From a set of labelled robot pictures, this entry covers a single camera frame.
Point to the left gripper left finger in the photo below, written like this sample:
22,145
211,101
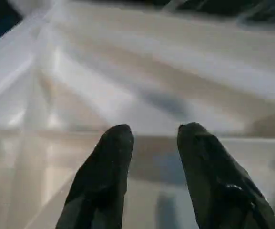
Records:
104,179

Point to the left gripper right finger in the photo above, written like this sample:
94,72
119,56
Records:
218,186

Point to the white plastic table top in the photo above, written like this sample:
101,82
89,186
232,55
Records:
127,71

